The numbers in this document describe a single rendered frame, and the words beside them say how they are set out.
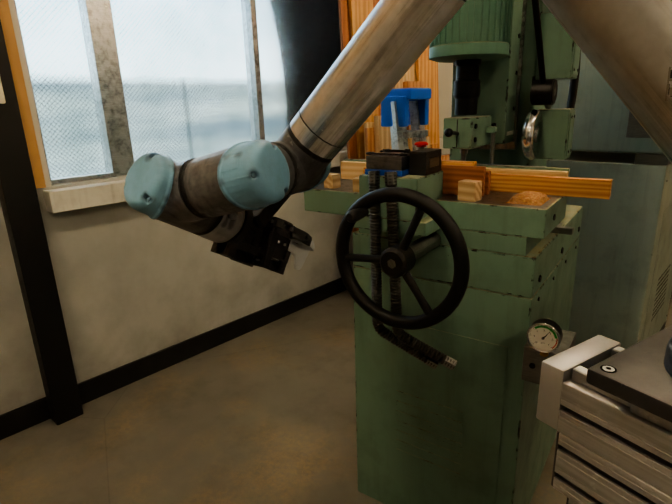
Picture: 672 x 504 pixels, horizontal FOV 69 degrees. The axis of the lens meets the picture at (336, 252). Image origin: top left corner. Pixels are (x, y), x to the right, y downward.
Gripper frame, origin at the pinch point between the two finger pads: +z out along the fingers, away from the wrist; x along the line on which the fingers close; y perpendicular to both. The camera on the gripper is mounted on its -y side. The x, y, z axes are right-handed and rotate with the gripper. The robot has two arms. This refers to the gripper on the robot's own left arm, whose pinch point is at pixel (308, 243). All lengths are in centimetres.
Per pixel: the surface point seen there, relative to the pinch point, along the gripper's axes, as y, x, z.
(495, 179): -30, 17, 39
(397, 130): -69, -45, 94
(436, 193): -20.8, 9.1, 27.0
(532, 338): 4.4, 33.5, 34.6
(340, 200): -17.0, -16.2, 28.5
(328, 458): 56, -27, 79
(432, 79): -149, -85, 185
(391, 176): -19.4, 3.9, 15.0
